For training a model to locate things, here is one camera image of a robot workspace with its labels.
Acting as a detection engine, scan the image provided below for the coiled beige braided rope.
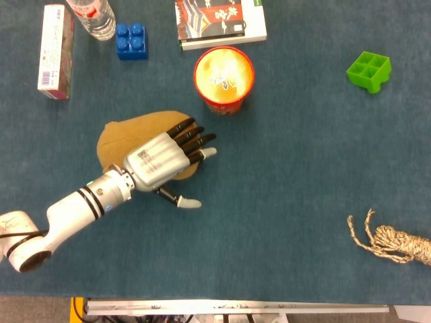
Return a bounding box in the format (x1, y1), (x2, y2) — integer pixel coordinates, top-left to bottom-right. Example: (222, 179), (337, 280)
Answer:
(347, 208), (431, 266)

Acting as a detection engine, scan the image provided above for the aluminium frame rail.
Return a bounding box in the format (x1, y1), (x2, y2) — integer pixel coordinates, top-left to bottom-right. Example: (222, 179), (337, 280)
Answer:
(83, 298), (400, 316)

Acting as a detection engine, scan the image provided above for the green plastic grid block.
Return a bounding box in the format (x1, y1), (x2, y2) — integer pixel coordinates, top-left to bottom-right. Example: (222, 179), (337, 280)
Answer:
(345, 50), (393, 95)

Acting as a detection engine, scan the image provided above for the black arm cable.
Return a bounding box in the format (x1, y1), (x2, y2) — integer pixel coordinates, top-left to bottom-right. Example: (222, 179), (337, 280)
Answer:
(0, 229), (50, 240)

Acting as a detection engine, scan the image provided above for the blue toy building block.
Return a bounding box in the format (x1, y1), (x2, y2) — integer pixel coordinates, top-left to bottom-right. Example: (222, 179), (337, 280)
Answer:
(115, 22), (149, 62)

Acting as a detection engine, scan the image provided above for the blue felt table cloth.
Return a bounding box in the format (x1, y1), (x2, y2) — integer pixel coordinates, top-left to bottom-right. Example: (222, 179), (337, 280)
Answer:
(0, 0), (431, 306)

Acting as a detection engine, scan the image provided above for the clear plastic water bottle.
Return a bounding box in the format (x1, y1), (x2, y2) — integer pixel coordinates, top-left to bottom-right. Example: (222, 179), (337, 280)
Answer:
(65, 0), (117, 42)

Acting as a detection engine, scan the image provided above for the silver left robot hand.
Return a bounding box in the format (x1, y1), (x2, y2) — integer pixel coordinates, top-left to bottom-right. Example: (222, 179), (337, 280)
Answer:
(122, 117), (218, 210)

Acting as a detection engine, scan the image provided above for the white pink floral box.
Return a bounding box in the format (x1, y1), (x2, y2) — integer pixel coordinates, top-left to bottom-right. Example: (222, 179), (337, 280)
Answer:
(37, 3), (75, 101)

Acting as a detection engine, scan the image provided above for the red instant noodle cup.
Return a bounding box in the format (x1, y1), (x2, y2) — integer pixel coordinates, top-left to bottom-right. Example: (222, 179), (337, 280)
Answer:
(193, 46), (256, 116)

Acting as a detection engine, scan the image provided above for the red black white book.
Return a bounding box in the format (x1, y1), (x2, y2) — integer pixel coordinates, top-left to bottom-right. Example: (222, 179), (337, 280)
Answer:
(174, 0), (268, 52)

